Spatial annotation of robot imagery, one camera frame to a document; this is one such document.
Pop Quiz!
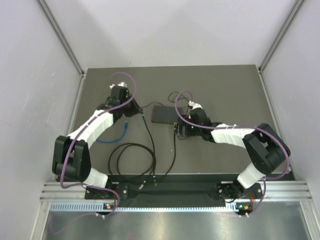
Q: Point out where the aluminium frame post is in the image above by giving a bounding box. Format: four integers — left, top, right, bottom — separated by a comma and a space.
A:
257, 0, 307, 75
37, 0, 87, 78

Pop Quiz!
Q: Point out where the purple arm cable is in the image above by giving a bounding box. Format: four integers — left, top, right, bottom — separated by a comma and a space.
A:
49, 72, 138, 236
174, 89, 291, 218

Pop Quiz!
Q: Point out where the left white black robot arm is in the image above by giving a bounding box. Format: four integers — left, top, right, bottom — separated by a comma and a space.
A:
52, 99, 143, 199

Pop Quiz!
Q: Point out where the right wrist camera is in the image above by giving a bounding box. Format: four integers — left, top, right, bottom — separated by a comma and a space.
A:
188, 101, 211, 126

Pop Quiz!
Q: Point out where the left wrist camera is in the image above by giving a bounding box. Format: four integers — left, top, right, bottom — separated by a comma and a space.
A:
107, 81, 131, 106

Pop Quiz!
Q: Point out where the right aluminium frame post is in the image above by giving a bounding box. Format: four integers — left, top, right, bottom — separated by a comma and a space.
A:
257, 0, 307, 75

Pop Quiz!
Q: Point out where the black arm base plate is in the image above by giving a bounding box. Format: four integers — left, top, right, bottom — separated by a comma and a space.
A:
84, 174, 265, 201

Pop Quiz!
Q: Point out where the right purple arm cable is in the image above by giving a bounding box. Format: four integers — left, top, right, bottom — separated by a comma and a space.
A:
174, 89, 291, 218

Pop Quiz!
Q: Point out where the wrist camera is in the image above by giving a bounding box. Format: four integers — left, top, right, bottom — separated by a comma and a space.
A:
107, 81, 131, 106
188, 101, 211, 126

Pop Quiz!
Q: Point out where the blue ethernet cable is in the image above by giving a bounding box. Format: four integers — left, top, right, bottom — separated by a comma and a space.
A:
96, 120, 129, 145

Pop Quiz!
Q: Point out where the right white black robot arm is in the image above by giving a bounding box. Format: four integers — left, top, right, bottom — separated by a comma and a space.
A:
176, 118, 291, 198

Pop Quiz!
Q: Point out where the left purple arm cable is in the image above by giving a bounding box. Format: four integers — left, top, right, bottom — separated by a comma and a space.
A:
49, 72, 138, 236

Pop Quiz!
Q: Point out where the front aluminium frame rail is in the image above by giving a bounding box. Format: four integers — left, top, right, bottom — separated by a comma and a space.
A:
39, 181, 312, 202

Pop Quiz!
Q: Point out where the left aluminium frame post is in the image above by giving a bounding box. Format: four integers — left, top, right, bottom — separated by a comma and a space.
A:
37, 0, 87, 78

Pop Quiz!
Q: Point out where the black network switch box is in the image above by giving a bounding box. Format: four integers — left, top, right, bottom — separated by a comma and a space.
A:
151, 105, 179, 125

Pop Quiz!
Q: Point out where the thin black power cord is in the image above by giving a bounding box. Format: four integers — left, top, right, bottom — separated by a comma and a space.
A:
139, 90, 193, 111

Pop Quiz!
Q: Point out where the grey slotted cable duct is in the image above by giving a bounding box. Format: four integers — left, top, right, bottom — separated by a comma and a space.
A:
50, 202, 249, 213

